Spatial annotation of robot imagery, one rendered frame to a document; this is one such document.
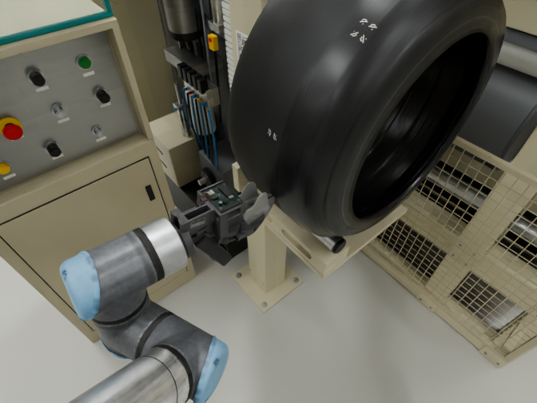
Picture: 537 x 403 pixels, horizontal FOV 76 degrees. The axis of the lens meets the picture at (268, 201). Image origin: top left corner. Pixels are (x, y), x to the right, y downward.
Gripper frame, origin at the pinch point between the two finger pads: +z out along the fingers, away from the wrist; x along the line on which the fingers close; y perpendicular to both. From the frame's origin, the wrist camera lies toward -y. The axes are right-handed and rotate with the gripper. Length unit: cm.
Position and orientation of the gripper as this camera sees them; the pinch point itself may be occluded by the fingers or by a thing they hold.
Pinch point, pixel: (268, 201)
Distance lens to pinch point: 68.4
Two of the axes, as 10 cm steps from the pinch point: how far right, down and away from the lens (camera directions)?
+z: 7.7, -3.9, 5.1
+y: 0.9, -7.2, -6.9
